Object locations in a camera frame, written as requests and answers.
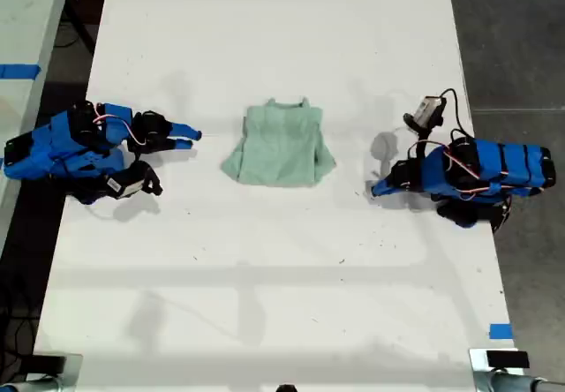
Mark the grey and black camera box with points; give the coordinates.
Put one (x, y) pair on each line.
(426, 113)

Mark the pale green T-shirt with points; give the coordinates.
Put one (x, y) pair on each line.
(280, 147)

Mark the small black round object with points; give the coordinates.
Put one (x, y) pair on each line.
(287, 388)

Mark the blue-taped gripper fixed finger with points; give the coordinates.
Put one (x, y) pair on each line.
(187, 131)

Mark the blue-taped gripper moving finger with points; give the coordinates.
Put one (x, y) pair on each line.
(178, 144)

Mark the white side table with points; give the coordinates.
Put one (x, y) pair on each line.
(26, 17)

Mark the short blue tape strip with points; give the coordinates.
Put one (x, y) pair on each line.
(501, 331)

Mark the small black box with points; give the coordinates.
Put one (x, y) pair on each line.
(507, 359)
(46, 362)

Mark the long blue tape strip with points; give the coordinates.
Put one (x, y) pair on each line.
(20, 71)

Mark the metal corner bracket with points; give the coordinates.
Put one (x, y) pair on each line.
(74, 367)
(477, 365)

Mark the black camera box with label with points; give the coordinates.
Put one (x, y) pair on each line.
(128, 182)

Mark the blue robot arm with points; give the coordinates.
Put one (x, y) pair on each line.
(494, 169)
(53, 145)

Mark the black camera stalk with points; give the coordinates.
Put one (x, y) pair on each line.
(420, 147)

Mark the grey metal pipe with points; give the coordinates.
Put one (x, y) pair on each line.
(525, 384)

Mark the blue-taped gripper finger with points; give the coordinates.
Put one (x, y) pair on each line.
(385, 187)

